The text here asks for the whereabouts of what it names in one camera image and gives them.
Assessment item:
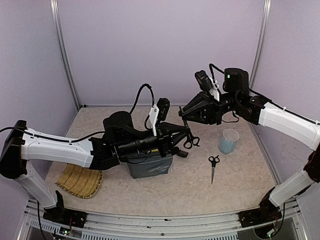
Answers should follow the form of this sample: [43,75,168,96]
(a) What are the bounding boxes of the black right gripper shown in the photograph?
[180,90,240,124]

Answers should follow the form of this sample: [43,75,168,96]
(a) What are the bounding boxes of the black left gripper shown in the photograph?
[117,122,191,157]

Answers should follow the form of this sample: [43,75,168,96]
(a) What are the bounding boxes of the black handled scissors front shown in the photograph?
[182,119,200,150]

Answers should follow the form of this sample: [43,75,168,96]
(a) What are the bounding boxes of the black handled scissors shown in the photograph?
[182,119,200,150]
[208,155,220,184]

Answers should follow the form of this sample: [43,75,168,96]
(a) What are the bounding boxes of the grey zipper pouch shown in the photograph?
[127,152,173,179]

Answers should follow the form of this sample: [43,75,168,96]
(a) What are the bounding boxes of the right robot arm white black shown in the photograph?
[179,68,320,222]

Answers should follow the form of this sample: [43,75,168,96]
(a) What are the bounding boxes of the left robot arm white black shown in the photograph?
[0,98,192,223]

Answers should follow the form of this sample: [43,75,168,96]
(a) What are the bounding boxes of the black clipper comb guard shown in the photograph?
[176,149,189,158]

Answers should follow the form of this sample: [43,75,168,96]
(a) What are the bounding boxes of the light blue cup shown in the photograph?
[219,128,240,155]

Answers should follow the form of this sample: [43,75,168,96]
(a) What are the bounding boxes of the woven bamboo tray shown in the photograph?
[55,164,103,199]

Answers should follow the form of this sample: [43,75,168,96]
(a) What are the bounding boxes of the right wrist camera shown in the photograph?
[194,70,221,102]

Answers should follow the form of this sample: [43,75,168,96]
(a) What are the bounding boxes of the right aluminium frame post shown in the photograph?
[249,0,272,90]

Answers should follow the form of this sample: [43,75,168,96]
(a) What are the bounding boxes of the aluminium frame post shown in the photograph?
[49,0,82,111]
[249,0,272,90]

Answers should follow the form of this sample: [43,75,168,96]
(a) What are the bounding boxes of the front aluminium rail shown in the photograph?
[16,199,310,240]

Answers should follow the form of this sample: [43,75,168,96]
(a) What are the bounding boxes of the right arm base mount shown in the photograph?
[238,191,283,228]

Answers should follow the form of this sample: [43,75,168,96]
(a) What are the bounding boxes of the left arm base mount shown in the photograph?
[43,190,87,229]

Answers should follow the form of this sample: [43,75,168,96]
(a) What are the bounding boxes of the left aluminium frame post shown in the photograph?
[49,0,82,111]

